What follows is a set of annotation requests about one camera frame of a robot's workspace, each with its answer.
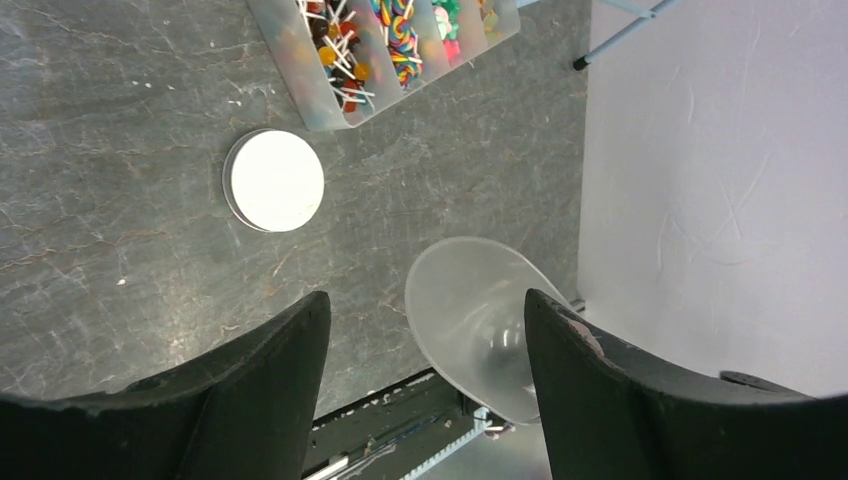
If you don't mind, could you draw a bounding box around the light blue camera tripod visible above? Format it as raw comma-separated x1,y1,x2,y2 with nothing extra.
516,0,684,72

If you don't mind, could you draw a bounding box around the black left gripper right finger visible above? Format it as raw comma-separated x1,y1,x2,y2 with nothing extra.
524,289,847,479

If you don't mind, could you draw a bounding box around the clear compartment candy tray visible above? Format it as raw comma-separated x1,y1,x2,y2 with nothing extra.
248,1,520,132

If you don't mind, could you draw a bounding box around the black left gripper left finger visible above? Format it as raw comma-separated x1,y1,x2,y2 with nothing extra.
1,291,331,479

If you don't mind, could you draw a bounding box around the clear plastic scoop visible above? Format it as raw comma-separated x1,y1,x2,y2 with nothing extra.
404,236,569,425

